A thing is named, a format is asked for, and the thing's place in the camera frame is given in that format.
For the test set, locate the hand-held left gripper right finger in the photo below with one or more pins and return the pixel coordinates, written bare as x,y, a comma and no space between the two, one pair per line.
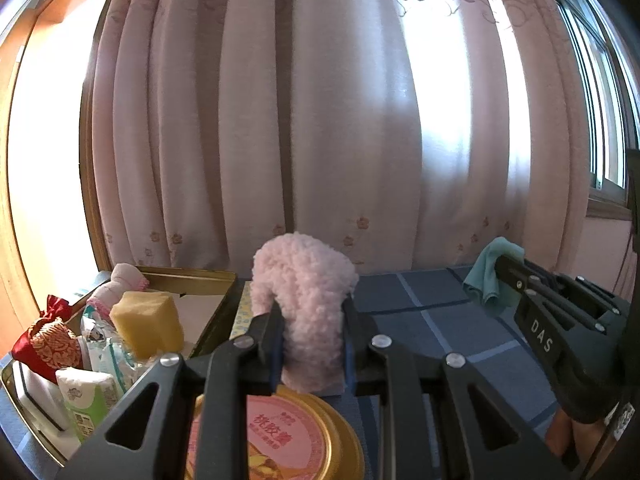
348,355

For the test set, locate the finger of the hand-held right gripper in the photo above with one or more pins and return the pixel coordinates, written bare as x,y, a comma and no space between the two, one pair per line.
517,280
575,287

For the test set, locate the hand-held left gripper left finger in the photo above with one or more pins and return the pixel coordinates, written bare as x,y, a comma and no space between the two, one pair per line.
277,347

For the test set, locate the teal cloth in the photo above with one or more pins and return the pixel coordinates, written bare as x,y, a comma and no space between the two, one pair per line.
487,272

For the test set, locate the pink fluffy cloth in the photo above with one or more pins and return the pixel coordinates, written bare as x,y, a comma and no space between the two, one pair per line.
305,300

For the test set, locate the gold rectangular tin box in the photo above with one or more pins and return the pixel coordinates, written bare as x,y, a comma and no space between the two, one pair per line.
200,285

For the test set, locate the yellow sponge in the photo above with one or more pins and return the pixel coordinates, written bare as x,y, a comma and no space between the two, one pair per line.
147,325

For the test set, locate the clear wet wipes pack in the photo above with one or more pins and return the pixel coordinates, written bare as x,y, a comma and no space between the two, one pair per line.
112,355

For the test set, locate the green tissue packet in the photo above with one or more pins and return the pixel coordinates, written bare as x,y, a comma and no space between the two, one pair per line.
85,400

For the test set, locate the red gold embroidered pouch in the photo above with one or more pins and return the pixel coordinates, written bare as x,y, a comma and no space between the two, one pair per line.
47,345

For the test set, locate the white sponge block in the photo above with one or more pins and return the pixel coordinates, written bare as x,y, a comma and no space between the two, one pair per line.
42,400

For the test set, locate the person's right hand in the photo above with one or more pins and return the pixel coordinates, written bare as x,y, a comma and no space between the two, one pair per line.
575,440

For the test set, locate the yellow dotted tissue pack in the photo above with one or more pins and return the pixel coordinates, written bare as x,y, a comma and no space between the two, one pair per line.
242,312

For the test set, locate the blue checked tablecloth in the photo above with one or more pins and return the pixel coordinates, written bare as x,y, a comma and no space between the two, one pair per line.
440,305

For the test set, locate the round gold lid pink label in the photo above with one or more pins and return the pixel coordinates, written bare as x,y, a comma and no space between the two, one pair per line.
295,435

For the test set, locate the pink floral curtain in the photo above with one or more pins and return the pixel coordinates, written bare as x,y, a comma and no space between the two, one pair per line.
325,125

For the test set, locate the window with metal frame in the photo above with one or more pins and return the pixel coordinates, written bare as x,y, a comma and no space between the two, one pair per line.
600,110

